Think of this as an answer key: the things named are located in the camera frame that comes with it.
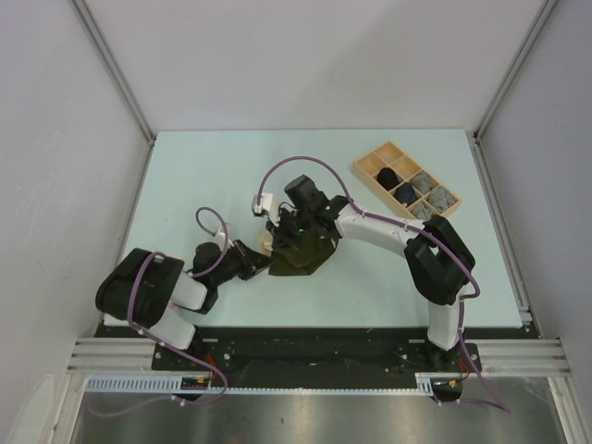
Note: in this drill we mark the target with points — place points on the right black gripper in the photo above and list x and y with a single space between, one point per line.
282 238

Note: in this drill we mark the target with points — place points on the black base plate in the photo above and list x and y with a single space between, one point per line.
322 359

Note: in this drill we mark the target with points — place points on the aluminium frame post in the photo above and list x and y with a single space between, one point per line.
102 48
525 49

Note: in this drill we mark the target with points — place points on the grey rolled underwear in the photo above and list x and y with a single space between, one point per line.
424 211
441 199

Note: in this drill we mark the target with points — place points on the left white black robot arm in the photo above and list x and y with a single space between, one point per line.
151 295

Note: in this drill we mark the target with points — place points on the navy rolled underwear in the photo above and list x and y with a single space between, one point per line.
405 194

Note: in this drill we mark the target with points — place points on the right aluminium frame post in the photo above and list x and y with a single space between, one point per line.
525 49

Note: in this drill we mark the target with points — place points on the left aluminium frame post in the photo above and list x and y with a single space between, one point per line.
102 48

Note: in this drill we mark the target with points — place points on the grey rolled underwear front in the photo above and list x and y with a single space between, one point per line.
424 211

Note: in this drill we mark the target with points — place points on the grey rolled underwear back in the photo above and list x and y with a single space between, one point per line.
441 199

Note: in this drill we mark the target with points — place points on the wooden compartment box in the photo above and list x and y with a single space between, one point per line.
406 167

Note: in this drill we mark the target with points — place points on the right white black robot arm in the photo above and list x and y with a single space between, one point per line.
438 260

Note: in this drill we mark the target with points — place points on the grey beige underwear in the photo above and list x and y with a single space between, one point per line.
422 182

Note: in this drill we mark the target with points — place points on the olive green underwear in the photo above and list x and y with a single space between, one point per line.
299 261

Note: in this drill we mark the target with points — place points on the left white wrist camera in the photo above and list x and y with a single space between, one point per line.
222 238

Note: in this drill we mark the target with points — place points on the slotted cable duct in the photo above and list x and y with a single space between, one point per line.
412 385

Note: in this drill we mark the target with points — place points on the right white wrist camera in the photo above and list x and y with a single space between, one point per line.
266 204

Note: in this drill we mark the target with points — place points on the black rolled underwear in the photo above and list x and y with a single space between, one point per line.
387 178

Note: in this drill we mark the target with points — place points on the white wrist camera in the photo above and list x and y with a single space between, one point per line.
266 204
222 238

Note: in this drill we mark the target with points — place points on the aluminium front rail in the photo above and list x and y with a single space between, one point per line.
499 357

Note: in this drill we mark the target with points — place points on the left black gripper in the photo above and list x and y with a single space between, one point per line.
252 262

